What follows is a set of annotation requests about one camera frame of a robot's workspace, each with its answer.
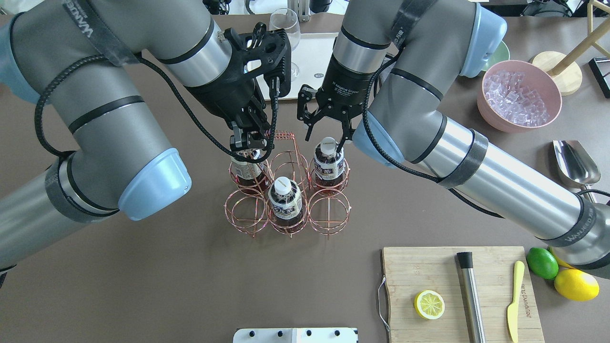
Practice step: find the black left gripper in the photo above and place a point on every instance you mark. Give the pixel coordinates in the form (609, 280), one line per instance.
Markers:
(220, 101)

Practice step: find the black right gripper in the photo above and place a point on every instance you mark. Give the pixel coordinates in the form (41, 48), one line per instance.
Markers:
(347, 82)

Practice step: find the tea bottle taken out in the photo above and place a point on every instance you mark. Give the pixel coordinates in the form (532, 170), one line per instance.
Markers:
(329, 164)

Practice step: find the copper wire bottle basket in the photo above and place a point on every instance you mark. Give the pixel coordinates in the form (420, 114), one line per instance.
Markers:
(326, 210)

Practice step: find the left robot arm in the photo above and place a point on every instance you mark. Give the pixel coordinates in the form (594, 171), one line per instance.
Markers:
(68, 56)

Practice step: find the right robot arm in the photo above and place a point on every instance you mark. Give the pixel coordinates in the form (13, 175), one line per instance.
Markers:
(393, 61)

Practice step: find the cream rabbit tray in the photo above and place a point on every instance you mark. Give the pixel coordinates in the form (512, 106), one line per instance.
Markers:
(312, 56)

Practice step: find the clear wine glass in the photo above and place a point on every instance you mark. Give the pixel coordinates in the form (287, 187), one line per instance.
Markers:
(287, 19)

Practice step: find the bamboo cutting board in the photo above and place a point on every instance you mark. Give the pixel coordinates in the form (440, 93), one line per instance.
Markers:
(410, 270)

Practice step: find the green bowl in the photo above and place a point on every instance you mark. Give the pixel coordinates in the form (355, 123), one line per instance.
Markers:
(502, 53)

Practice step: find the pink bowl with ice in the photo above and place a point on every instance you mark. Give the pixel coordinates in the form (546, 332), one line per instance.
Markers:
(516, 96)

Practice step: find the half lemon slice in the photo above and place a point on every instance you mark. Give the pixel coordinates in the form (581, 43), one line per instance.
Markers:
(429, 305)

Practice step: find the wooden glass drying rack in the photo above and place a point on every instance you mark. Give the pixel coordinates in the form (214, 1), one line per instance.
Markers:
(562, 68)

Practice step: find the steel ice scoop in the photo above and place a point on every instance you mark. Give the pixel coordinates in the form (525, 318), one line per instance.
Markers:
(577, 169)

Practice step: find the steel muddler black tip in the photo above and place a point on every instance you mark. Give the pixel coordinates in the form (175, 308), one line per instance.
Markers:
(472, 305)

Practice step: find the green lime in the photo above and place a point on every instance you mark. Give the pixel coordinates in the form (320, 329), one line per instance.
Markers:
(542, 263)

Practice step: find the yellow plastic knife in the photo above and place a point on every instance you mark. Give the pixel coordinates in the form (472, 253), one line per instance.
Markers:
(512, 310)

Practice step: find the black mirror tray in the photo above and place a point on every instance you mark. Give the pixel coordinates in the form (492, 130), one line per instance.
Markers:
(600, 69)

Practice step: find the yellow lemon upper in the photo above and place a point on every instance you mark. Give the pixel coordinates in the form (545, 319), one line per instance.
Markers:
(560, 262)

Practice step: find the yellow lemon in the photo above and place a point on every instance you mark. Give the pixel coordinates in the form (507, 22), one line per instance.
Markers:
(560, 262)
(576, 285)

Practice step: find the yellow lemon lower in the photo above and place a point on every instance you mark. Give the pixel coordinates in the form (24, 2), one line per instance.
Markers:
(576, 285)

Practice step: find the tea bottle by handle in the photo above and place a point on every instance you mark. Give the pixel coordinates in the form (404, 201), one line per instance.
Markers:
(250, 175)

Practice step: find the tea bottle near pedestal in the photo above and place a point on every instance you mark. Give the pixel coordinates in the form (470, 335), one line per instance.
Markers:
(287, 201)

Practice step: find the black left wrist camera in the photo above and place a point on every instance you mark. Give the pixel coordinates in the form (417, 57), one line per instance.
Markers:
(262, 59)

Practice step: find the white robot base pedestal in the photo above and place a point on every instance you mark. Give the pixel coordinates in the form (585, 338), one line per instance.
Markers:
(297, 335)

